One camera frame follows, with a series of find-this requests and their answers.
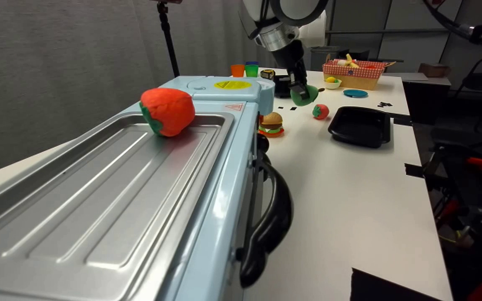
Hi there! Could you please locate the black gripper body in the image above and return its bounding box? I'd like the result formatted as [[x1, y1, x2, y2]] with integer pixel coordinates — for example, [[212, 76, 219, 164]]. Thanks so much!
[[271, 39, 311, 86]]

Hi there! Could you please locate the green pear plush toy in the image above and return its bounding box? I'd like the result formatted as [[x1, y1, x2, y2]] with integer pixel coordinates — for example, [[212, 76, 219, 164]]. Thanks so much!
[[289, 84, 320, 108]]

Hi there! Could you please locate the red strawberry plush toy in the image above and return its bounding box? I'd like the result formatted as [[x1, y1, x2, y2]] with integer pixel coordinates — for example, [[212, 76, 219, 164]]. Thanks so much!
[[137, 86, 197, 139], [311, 103, 331, 123]]

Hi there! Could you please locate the sandwich burger plush toy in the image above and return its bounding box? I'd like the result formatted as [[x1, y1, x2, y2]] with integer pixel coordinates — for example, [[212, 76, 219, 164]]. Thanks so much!
[[258, 111, 286, 139]]

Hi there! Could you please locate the white bowl with yellow toy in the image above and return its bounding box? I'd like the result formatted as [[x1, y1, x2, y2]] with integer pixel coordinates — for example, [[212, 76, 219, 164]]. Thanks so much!
[[323, 74, 343, 93]]

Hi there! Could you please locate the yellow banana toy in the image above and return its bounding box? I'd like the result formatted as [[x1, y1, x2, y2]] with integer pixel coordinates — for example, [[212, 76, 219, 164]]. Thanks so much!
[[340, 52, 363, 71]]

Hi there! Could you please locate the black plastic tray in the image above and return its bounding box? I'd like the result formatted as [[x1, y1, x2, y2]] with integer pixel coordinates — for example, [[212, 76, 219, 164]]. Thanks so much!
[[326, 106, 393, 151]]

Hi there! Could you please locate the black tripod stand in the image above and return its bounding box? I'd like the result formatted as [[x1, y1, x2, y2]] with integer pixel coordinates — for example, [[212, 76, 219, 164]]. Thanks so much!
[[154, 0, 184, 79]]

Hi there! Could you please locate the light blue toy oven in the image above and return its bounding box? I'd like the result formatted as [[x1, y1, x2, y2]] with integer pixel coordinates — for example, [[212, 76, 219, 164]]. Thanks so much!
[[0, 74, 296, 301]]

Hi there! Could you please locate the green cup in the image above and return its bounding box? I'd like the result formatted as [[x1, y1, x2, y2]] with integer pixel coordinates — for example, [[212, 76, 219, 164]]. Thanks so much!
[[244, 61, 261, 79]]

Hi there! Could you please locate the red checkered basket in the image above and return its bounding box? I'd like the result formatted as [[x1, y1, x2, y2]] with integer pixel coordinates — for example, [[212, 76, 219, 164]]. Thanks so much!
[[321, 57, 388, 93]]

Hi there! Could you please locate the teal round dish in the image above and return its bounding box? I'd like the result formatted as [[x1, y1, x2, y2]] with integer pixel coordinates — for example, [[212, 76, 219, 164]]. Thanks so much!
[[341, 88, 370, 101]]

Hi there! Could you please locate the orange cup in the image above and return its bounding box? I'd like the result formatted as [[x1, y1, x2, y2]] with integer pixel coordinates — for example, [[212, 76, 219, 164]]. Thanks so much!
[[229, 62, 248, 79]]

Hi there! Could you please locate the black tape strip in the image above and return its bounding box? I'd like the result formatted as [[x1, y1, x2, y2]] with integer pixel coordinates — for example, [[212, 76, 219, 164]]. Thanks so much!
[[392, 113, 417, 126], [403, 161, 430, 181]]

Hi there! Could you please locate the brown box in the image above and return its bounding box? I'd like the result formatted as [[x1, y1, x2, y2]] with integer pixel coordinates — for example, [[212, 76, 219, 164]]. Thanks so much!
[[418, 61, 453, 79]]

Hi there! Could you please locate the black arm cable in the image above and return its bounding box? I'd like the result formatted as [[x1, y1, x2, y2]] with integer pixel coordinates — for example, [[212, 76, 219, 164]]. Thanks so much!
[[423, 0, 482, 51]]

